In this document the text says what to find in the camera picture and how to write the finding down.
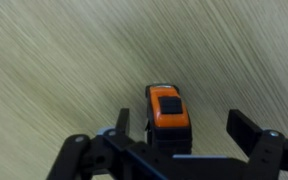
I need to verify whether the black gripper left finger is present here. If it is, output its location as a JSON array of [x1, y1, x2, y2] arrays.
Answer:
[[45, 108, 132, 180]]

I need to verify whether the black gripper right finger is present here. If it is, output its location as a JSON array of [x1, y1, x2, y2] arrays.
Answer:
[[226, 109, 288, 180]]

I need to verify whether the orange black tape measure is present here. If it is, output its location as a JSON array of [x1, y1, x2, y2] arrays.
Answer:
[[144, 83, 194, 155]]

